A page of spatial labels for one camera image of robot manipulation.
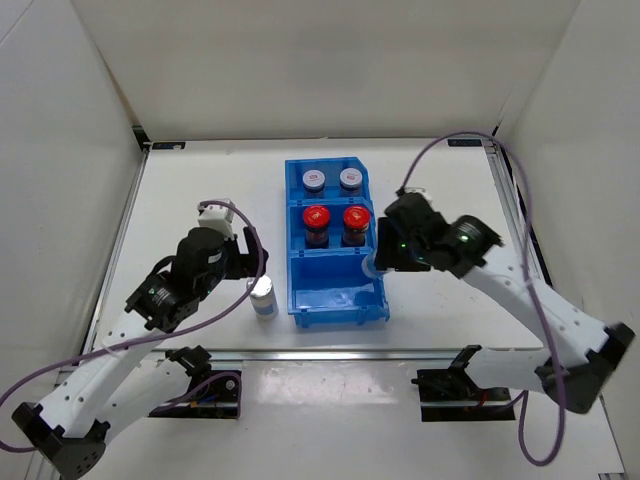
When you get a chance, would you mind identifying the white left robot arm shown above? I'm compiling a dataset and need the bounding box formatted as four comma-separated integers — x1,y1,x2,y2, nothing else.
12,227,268,479

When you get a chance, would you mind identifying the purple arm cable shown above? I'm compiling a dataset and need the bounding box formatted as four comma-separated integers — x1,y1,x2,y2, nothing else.
0,199,266,454
399,132,564,466

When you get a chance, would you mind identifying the blue three-compartment plastic bin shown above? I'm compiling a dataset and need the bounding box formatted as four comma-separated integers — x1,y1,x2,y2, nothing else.
284,157,390,328

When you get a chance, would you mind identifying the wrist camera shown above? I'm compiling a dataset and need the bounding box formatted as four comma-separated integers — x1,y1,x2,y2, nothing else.
396,186,432,201
197,198,234,239

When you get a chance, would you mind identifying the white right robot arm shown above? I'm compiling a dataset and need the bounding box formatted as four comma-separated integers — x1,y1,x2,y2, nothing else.
363,191,635,414

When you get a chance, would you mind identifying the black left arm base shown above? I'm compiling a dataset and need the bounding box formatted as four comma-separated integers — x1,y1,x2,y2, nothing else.
148,370,242,420

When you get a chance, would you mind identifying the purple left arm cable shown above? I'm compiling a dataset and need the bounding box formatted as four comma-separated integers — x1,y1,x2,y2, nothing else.
0,199,266,454

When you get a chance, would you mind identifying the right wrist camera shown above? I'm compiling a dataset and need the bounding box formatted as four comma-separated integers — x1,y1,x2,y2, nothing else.
396,186,432,201

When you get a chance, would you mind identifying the aluminium table edge rail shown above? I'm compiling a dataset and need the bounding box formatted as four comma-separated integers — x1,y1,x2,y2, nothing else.
79,347,546,362

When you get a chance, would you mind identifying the blue-label white seasoning bottle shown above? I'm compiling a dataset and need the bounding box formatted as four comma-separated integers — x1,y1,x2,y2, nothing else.
246,275,279,320

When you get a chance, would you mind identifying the white-lid dark sauce jar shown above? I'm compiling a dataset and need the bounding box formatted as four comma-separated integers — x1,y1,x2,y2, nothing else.
302,169,326,197

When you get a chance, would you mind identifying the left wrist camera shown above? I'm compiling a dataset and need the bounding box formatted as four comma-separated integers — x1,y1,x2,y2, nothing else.
197,198,234,239

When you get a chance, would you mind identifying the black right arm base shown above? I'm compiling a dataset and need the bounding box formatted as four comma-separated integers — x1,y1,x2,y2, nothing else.
411,369,515,423

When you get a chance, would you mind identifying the red-lid chili sauce jar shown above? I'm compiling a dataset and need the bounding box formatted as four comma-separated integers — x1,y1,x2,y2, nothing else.
302,205,330,248

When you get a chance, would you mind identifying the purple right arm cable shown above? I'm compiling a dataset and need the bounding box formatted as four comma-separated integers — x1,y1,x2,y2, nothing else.
399,132,564,466

